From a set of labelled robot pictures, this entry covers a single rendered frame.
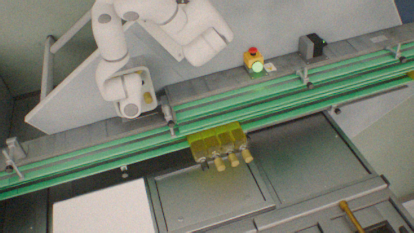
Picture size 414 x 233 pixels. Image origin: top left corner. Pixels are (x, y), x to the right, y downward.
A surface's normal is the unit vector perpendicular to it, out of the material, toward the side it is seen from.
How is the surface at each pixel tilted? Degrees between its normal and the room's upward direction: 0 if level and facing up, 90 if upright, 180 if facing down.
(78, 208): 90
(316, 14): 0
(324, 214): 90
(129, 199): 90
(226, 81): 90
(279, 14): 0
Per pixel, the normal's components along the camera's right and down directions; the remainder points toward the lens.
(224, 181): -0.11, -0.73
